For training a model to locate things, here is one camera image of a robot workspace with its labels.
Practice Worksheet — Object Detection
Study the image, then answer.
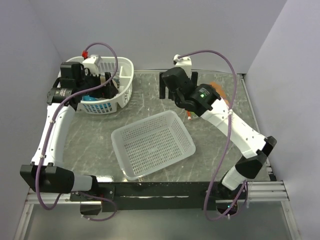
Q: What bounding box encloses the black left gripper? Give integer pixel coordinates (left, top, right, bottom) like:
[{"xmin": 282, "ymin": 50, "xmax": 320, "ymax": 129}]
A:
[{"xmin": 76, "ymin": 69, "xmax": 118, "ymax": 100}]

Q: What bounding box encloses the clear zip top bag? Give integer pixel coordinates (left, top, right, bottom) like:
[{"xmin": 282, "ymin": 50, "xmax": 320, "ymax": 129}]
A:
[{"xmin": 186, "ymin": 81, "xmax": 230, "ymax": 121}]

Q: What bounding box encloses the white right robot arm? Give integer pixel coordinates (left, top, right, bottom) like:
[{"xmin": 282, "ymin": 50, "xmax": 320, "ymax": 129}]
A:
[{"xmin": 159, "ymin": 67, "xmax": 277, "ymax": 199}]

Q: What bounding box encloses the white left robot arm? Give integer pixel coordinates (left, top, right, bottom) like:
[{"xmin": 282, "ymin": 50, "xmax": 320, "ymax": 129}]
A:
[{"xmin": 20, "ymin": 61, "xmax": 102, "ymax": 201}]

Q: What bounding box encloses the white oval laundry basket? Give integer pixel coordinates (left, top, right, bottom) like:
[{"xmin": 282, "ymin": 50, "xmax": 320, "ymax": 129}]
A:
[{"xmin": 54, "ymin": 55, "xmax": 134, "ymax": 115}]

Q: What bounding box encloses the blue plate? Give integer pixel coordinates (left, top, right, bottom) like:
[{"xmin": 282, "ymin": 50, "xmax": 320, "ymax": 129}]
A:
[{"xmin": 82, "ymin": 94, "xmax": 112, "ymax": 112}]

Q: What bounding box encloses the white rectangular perforated basket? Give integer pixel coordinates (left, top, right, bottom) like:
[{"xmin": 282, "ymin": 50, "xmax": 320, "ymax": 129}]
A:
[{"xmin": 111, "ymin": 110, "xmax": 196, "ymax": 181}]

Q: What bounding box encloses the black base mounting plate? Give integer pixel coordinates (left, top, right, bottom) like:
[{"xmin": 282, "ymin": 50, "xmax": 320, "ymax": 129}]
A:
[{"xmin": 69, "ymin": 181, "xmax": 248, "ymax": 217}]

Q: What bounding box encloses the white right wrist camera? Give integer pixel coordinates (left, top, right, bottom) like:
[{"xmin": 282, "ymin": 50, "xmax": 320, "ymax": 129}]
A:
[{"xmin": 173, "ymin": 54, "xmax": 192, "ymax": 76}]

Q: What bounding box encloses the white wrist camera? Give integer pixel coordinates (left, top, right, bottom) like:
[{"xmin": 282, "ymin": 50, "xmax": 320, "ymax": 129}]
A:
[
  {"xmin": 82, "ymin": 55, "xmax": 102, "ymax": 76},
  {"xmin": 173, "ymin": 54, "xmax": 192, "ymax": 76}
]

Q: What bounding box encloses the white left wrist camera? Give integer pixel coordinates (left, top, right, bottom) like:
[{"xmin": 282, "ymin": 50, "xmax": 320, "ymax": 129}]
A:
[{"xmin": 82, "ymin": 55, "xmax": 102, "ymax": 76}]

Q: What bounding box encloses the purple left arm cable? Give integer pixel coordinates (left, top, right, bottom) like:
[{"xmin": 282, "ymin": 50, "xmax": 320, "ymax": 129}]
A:
[{"xmin": 34, "ymin": 42, "xmax": 119, "ymax": 222}]

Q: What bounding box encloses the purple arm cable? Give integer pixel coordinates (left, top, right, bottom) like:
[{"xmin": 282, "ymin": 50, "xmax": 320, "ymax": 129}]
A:
[
  {"xmin": 177, "ymin": 49, "xmax": 250, "ymax": 222},
  {"xmin": 34, "ymin": 42, "xmax": 119, "ymax": 222}
]

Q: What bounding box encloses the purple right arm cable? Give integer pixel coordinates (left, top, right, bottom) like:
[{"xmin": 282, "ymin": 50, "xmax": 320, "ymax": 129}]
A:
[{"xmin": 177, "ymin": 49, "xmax": 250, "ymax": 222}]

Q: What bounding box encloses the aluminium frame rail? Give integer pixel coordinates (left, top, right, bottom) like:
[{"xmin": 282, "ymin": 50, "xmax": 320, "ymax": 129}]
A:
[{"xmin": 25, "ymin": 181, "xmax": 290, "ymax": 206}]

